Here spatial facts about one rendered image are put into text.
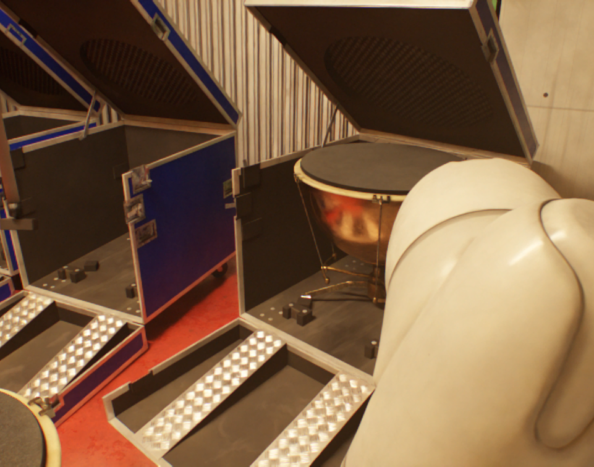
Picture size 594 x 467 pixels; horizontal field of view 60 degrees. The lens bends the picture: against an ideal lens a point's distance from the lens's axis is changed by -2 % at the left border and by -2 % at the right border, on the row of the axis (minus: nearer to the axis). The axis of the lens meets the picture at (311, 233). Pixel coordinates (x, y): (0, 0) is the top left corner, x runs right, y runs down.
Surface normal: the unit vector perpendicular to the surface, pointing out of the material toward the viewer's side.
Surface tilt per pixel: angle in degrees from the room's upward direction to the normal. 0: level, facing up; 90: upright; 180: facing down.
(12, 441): 0
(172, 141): 90
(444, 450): 76
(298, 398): 2
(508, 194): 10
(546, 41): 90
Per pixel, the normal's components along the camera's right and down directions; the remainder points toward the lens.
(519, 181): 0.18, -0.89
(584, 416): -0.07, 0.24
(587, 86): -0.32, 0.37
